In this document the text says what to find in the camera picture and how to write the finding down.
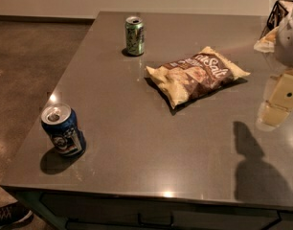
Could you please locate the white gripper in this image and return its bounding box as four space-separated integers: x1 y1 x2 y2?
256 66 293 131

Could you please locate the blue pepsi can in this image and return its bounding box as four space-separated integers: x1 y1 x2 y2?
41 103 86 157

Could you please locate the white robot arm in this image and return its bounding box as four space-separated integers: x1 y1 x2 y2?
254 0 293 131

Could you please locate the green soda can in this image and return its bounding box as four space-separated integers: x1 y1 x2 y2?
124 16 145 56

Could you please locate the cream napkin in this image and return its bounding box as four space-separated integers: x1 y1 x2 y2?
254 27 278 53

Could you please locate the brown and cream chip bag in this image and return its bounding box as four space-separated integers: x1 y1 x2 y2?
146 46 250 108

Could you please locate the black sneaker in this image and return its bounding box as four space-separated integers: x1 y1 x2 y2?
0 202 32 230

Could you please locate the black wire basket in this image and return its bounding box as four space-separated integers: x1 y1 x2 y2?
267 0 293 30

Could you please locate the drawer handle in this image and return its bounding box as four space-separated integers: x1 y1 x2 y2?
137 213 174 228

